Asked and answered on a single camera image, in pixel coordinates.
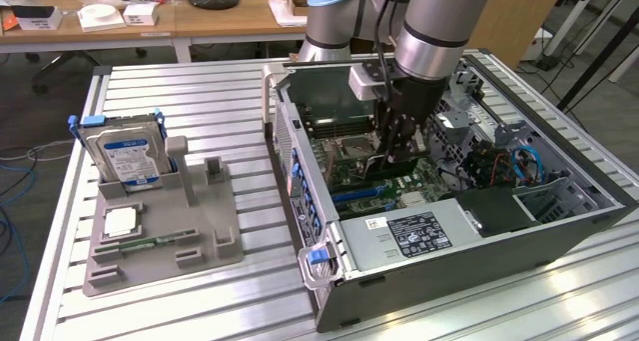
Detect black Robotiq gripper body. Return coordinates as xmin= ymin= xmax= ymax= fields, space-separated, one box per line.
xmin=377 ymin=76 xmax=450 ymax=128

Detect black graphics card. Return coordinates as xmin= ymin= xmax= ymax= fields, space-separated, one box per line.
xmin=327 ymin=138 xmax=422 ymax=187

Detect CPU socket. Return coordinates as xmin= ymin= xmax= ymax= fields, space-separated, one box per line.
xmin=339 ymin=137 xmax=381 ymax=159

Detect black RAM slot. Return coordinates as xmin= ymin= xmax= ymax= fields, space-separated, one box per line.
xmin=305 ymin=117 xmax=374 ymax=131
xmin=309 ymin=126 xmax=375 ymax=139

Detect green motherboard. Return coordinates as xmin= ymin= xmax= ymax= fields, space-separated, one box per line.
xmin=297 ymin=103 xmax=466 ymax=222

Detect perforated metal drive cage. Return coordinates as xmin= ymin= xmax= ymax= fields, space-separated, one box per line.
xmin=430 ymin=90 xmax=503 ymax=159

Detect small silver heatsink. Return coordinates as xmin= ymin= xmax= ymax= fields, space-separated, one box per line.
xmin=399 ymin=191 xmax=429 ymax=207

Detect wooden cabinet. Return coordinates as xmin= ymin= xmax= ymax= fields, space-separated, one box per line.
xmin=463 ymin=0 xmax=570 ymax=67

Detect grey power supply unit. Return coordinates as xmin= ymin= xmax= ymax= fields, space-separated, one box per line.
xmin=329 ymin=198 xmax=486 ymax=282

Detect white papers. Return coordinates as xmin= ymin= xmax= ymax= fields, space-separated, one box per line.
xmin=269 ymin=0 xmax=309 ymax=28

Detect grey metal disk bay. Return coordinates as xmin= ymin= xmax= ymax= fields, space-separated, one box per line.
xmin=511 ymin=174 xmax=603 ymax=224

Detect black open PC case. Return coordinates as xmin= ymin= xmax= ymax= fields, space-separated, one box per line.
xmin=262 ymin=49 xmax=639 ymax=334

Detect black slanted pole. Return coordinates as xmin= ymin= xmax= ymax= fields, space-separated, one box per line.
xmin=557 ymin=4 xmax=639 ymax=112

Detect hard disk with blue caddy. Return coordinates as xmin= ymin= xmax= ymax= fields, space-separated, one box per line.
xmin=67 ymin=108 xmax=176 ymax=192

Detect grey parts rack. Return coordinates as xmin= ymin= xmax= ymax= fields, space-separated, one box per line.
xmin=82 ymin=135 xmax=246 ymax=298

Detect green loose RAM stick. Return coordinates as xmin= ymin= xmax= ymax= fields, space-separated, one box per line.
xmin=119 ymin=233 xmax=186 ymax=249

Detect silver CPU chip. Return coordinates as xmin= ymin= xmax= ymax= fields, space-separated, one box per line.
xmin=103 ymin=209 xmax=139 ymax=237

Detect small white labelled box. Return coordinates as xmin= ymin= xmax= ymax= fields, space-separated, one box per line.
xmin=122 ymin=2 xmax=160 ymax=27

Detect white round holder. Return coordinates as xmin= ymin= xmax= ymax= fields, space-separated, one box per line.
xmin=78 ymin=3 xmax=127 ymax=33

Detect wooden desk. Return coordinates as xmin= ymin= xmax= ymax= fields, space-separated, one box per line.
xmin=0 ymin=0 xmax=449 ymax=54

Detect black office chair base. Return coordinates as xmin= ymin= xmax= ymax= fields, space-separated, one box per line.
xmin=24 ymin=47 xmax=150 ymax=95

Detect white box with black top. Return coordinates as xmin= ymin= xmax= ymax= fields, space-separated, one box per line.
xmin=10 ymin=5 xmax=64 ymax=31

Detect orange box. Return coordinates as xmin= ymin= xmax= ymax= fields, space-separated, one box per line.
xmin=0 ymin=10 xmax=20 ymax=36

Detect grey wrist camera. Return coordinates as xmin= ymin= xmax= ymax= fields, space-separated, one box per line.
xmin=347 ymin=64 xmax=395 ymax=102

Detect red wire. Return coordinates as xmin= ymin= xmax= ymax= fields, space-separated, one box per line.
xmin=487 ymin=150 xmax=506 ymax=187

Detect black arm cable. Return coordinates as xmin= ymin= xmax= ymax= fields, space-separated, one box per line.
xmin=374 ymin=0 xmax=403 ymax=106

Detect blue wire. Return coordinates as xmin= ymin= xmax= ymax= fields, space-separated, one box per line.
xmin=509 ymin=144 xmax=549 ymax=187

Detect white table frame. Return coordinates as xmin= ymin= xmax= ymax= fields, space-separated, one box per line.
xmin=542 ymin=0 xmax=639 ymax=84

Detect grey floor cable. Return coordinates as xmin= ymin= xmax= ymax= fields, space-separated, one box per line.
xmin=0 ymin=141 xmax=76 ymax=162

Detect blue floor cable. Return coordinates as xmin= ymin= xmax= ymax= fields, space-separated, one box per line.
xmin=0 ymin=161 xmax=39 ymax=304

